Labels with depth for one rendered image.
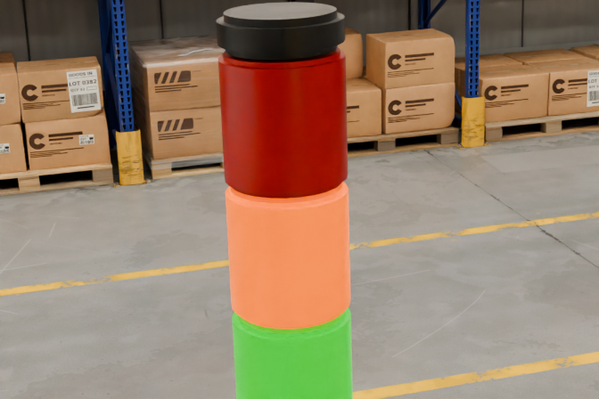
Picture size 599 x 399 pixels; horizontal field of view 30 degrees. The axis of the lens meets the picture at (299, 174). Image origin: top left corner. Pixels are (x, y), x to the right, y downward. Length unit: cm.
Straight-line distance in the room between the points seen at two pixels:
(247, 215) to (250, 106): 4
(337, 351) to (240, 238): 6
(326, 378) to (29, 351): 531
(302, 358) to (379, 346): 508
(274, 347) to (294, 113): 10
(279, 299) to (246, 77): 9
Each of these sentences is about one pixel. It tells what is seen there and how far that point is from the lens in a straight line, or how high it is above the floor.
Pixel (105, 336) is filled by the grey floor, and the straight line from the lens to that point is 581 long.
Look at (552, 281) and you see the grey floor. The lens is 634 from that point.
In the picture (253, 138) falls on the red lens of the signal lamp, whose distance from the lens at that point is 43.
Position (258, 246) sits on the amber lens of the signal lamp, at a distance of 44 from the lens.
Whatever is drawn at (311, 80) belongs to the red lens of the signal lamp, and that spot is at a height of 232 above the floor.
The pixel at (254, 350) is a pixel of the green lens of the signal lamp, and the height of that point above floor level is 221.
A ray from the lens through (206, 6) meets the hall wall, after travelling 952.
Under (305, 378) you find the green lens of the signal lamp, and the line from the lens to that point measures 46.
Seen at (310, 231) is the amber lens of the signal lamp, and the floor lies 226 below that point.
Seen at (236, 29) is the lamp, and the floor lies 234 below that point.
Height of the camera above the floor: 241
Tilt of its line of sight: 17 degrees down
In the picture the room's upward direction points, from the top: 2 degrees counter-clockwise
